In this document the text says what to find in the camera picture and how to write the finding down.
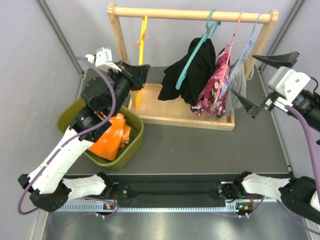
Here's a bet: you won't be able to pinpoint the yellow orange hanger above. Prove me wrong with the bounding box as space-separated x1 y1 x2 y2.
135 16 148 108

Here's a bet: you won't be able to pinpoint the black trousers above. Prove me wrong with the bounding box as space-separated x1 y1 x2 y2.
157 37 216 106

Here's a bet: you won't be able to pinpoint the pink hanger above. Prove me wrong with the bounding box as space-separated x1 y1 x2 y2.
213 11 243 104

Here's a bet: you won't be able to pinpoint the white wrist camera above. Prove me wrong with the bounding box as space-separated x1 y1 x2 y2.
267 66 311 103
85 47 122 73

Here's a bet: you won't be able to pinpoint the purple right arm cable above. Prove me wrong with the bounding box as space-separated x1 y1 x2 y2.
274 104 320 231

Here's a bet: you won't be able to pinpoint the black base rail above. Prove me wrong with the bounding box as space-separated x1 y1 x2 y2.
84 181 263 208

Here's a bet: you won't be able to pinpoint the teal hanger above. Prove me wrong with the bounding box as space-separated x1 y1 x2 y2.
175 9 221 90

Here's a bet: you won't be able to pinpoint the wooden clothes rack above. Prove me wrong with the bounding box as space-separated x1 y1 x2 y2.
107 3 279 131

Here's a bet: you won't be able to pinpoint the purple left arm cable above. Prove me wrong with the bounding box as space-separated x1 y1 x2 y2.
17 56 117 215

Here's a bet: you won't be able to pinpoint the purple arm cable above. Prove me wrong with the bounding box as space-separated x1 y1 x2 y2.
17 56 117 215
274 104 320 231

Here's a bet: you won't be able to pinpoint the blue hanger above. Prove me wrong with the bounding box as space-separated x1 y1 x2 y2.
218 12 263 100

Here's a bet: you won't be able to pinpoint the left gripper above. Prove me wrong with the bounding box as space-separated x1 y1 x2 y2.
106 60 150 118

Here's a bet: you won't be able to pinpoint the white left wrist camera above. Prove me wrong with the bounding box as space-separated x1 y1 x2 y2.
85 47 122 73

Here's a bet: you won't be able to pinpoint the olive green plastic basket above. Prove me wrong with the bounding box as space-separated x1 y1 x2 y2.
56 97 144 171

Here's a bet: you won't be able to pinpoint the orange trousers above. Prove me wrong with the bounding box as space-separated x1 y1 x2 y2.
88 113 132 162

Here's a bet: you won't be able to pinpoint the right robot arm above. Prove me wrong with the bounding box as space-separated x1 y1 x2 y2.
232 51 320 224

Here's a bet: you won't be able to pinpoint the pink camouflage trousers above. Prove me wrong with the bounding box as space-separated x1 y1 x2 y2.
190 45 230 118

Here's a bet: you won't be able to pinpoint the grey trousers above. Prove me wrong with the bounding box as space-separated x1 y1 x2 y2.
224 50 249 117

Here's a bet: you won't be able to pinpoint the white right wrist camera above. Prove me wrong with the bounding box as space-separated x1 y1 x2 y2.
267 66 311 103

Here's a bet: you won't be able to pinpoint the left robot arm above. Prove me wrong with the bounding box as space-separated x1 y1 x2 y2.
17 56 151 215

